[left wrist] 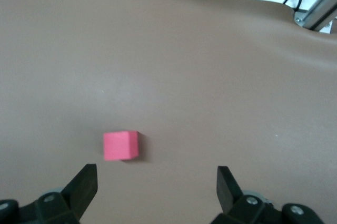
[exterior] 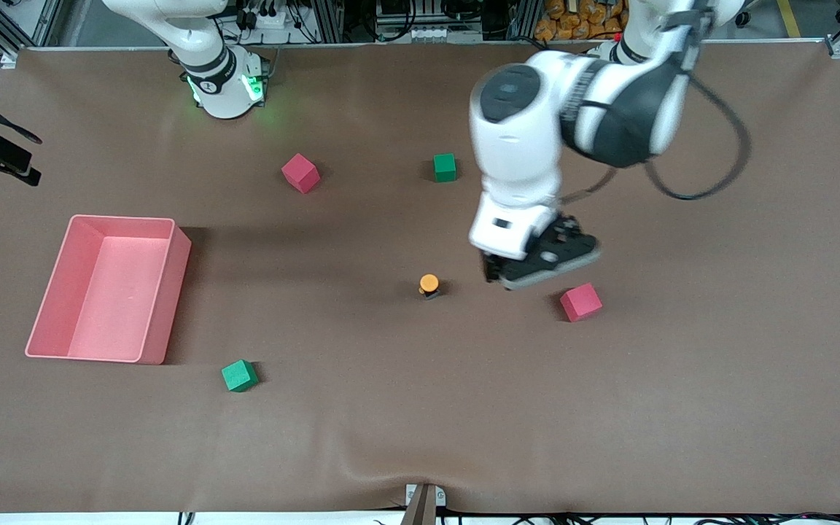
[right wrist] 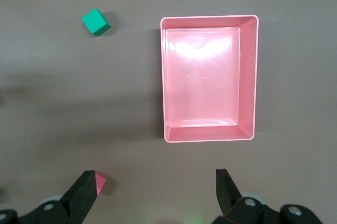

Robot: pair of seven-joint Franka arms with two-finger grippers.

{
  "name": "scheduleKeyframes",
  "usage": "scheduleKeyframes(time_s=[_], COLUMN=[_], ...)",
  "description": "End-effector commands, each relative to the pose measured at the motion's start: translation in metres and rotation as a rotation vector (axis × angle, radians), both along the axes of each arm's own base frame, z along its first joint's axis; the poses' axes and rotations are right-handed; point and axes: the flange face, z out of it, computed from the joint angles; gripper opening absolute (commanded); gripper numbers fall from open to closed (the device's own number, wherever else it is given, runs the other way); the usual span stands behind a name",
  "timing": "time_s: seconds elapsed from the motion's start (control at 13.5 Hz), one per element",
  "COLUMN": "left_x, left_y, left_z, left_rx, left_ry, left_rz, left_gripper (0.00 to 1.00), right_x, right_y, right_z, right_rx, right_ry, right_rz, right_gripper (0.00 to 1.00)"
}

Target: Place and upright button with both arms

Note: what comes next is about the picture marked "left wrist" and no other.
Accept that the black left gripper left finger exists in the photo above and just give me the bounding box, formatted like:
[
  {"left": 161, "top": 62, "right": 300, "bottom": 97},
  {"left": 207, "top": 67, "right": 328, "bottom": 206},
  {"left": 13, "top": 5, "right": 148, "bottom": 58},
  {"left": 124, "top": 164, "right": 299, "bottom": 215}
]
[{"left": 0, "top": 164, "right": 99, "bottom": 224}]

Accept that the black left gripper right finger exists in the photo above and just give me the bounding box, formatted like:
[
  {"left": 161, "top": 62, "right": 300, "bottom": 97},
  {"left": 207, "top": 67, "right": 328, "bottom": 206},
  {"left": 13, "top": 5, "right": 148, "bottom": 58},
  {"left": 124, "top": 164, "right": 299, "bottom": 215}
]
[{"left": 210, "top": 165, "right": 326, "bottom": 224}]

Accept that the pink foam cube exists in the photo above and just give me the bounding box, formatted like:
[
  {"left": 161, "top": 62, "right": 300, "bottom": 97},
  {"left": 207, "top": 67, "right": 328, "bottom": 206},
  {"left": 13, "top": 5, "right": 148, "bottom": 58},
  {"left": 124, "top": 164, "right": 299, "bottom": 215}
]
[{"left": 103, "top": 130, "right": 140, "bottom": 162}]

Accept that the brown table mat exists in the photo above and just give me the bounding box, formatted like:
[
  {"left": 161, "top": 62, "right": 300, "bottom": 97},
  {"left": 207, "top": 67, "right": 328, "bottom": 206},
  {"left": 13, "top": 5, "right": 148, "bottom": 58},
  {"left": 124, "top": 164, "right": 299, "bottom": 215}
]
[{"left": 0, "top": 0, "right": 337, "bottom": 224}]

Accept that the aluminium camera stand post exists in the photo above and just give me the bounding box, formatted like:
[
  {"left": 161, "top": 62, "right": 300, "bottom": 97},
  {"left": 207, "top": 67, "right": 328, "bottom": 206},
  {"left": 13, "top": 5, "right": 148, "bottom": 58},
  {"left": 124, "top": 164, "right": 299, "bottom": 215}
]
[{"left": 294, "top": 0, "right": 337, "bottom": 34}]

